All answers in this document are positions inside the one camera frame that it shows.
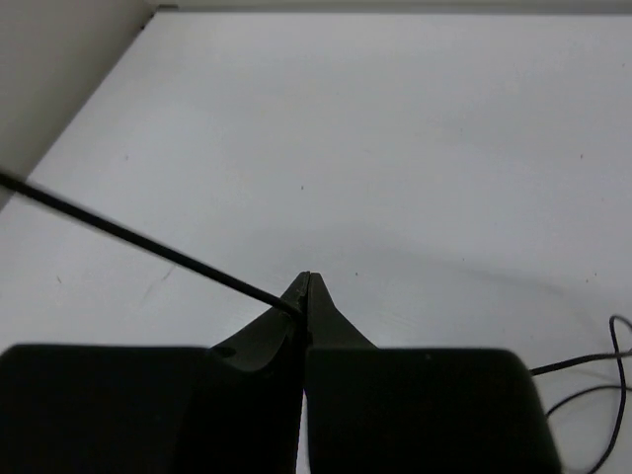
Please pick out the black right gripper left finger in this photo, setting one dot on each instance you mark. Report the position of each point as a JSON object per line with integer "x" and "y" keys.
{"x": 231, "y": 408}

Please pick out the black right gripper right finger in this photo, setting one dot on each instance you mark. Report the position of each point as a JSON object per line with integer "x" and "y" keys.
{"x": 427, "y": 410}

